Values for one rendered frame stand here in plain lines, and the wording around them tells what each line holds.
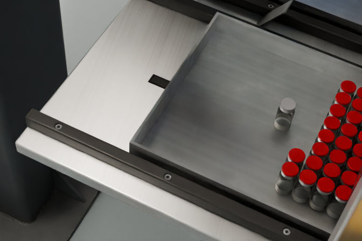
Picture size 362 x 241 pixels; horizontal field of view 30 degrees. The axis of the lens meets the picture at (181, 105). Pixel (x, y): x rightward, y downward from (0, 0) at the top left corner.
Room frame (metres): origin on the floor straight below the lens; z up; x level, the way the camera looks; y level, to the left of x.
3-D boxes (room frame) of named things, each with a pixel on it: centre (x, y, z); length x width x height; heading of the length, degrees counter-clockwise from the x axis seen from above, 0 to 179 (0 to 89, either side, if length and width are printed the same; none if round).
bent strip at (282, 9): (0.73, -0.07, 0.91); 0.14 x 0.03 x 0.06; 67
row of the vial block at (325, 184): (0.50, -0.21, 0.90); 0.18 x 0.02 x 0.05; 158
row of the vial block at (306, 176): (0.51, -0.19, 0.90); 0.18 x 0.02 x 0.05; 158
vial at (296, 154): (0.46, -0.15, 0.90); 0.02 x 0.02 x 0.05
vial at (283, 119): (0.54, -0.14, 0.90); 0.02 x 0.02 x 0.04
